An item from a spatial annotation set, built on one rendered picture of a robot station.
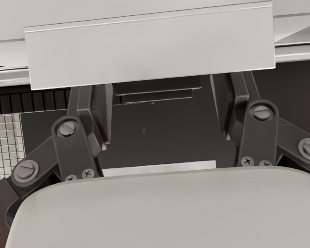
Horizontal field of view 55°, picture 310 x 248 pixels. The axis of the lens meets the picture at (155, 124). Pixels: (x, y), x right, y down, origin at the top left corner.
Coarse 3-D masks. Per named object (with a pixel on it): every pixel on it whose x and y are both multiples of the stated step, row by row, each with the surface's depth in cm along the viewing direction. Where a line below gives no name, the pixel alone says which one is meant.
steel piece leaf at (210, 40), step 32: (32, 32) 10; (64, 32) 10; (96, 32) 10; (128, 32) 10; (160, 32) 10; (192, 32) 10; (224, 32) 10; (256, 32) 10; (32, 64) 11; (64, 64) 10; (96, 64) 10; (128, 64) 10; (160, 64) 10; (192, 64) 10; (224, 64) 10; (256, 64) 10
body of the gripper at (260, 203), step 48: (48, 192) 9; (96, 192) 9; (144, 192) 9; (192, 192) 9; (240, 192) 9; (288, 192) 9; (48, 240) 8; (96, 240) 8; (144, 240) 8; (192, 240) 8; (240, 240) 8; (288, 240) 8
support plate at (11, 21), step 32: (0, 0) 8; (32, 0) 8; (64, 0) 8; (96, 0) 8; (128, 0) 9; (160, 0) 9; (192, 0) 9; (224, 0) 9; (256, 0) 10; (288, 0) 10; (0, 32) 11; (288, 32) 16; (0, 64) 19
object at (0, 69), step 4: (0, 68) 21; (4, 68) 21; (8, 68) 21; (12, 68) 21; (16, 68) 23; (20, 68) 23; (24, 68) 23; (28, 68) 23; (0, 72) 23; (4, 72) 23; (8, 72) 24
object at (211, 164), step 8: (112, 168) 23; (120, 168) 23; (128, 168) 23; (136, 168) 23; (144, 168) 23; (152, 168) 23; (160, 168) 22; (168, 168) 22; (176, 168) 22; (184, 168) 22; (192, 168) 22; (200, 168) 22; (208, 168) 22; (104, 176) 23
